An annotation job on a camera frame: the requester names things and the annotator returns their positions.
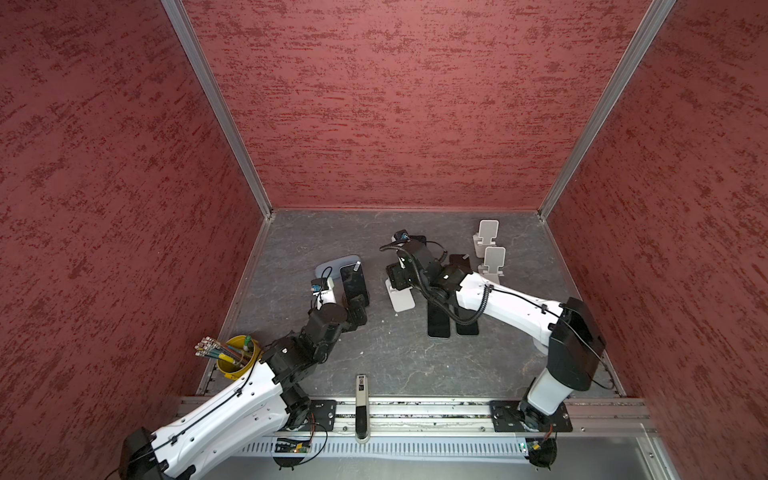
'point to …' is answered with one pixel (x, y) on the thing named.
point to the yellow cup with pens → (235, 357)
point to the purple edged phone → (354, 282)
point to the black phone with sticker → (462, 261)
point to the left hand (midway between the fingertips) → (350, 306)
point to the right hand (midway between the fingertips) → (395, 272)
